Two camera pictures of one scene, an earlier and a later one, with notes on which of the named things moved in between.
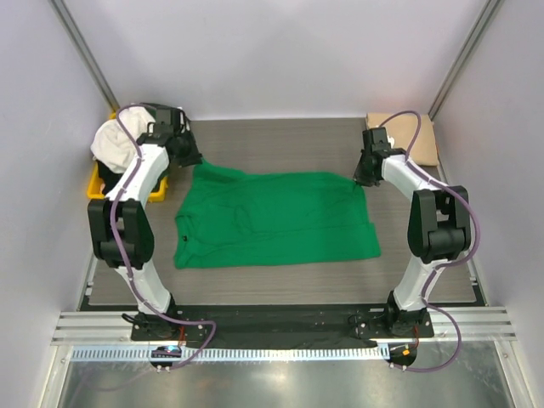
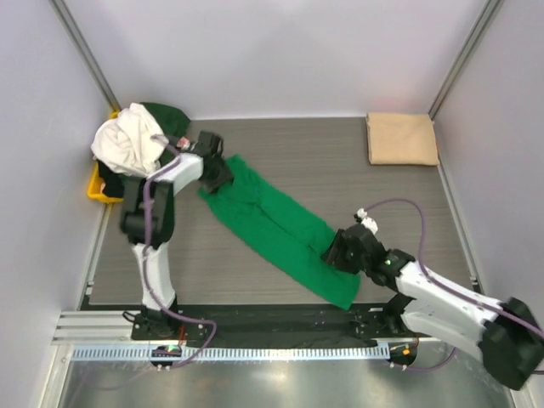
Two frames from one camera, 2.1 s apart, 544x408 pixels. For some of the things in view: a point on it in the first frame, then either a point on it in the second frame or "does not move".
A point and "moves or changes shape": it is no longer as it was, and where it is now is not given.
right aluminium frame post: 487,13 does not move
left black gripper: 195,157 → 225,177
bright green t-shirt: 242,218 moves or changes shape
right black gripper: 359,177 → 332,255
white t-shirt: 111,148 does not move
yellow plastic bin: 95,192 does not move
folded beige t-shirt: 402,129 does not move
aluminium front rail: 479,322 does not move
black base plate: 295,325 does not move
